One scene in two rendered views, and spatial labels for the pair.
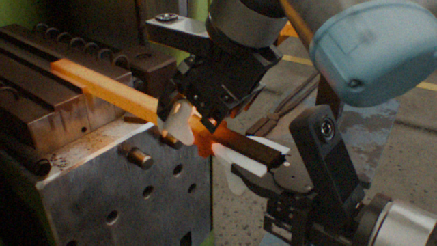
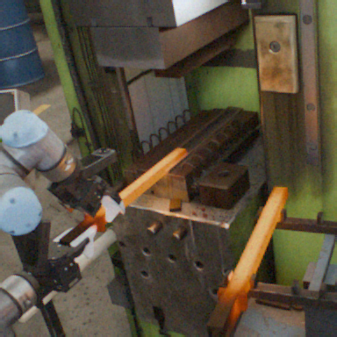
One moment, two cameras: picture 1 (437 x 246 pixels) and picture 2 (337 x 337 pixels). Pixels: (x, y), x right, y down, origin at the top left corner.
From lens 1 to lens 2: 1.25 m
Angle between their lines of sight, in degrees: 70
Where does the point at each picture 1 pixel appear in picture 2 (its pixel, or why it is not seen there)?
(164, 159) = (184, 247)
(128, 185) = (156, 240)
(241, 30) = not seen: hidden behind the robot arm
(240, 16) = not seen: hidden behind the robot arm
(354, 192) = (32, 267)
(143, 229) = (170, 281)
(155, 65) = (207, 182)
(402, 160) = not seen: outside the picture
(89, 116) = (155, 187)
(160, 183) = (182, 261)
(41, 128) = (129, 176)
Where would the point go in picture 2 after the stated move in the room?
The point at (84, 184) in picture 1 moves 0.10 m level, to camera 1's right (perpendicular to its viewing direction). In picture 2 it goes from (127, 217) to (129, 237)
